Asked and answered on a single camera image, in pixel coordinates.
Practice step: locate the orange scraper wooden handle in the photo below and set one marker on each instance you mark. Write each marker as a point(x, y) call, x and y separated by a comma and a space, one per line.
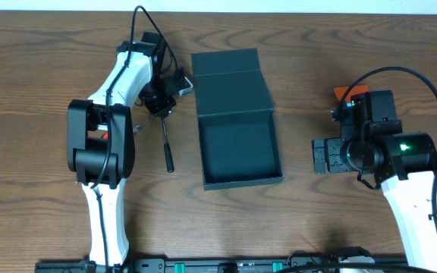
point(340, 91)

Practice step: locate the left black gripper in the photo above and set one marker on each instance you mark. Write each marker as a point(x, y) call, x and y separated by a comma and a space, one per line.
point(158, 105)

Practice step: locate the black open gift box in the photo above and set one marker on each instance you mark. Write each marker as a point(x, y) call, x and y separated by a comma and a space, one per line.
point(235, 113)

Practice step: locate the red handled pliers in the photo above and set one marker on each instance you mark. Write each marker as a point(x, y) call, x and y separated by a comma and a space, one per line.
point(137, 129)

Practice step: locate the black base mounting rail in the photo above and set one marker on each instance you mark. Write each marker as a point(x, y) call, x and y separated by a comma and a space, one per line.
point(350, 259)

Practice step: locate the small steel claw hammer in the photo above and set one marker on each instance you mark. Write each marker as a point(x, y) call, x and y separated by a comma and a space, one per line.
point(167, 149)

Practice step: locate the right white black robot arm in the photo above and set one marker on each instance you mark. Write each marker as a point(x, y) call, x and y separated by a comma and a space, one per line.
point(403, 164)

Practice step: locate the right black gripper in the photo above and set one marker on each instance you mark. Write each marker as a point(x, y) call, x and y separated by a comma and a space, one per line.
point(337, 160)

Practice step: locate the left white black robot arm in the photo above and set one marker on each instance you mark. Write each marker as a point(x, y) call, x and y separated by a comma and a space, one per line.
point(101, 147)

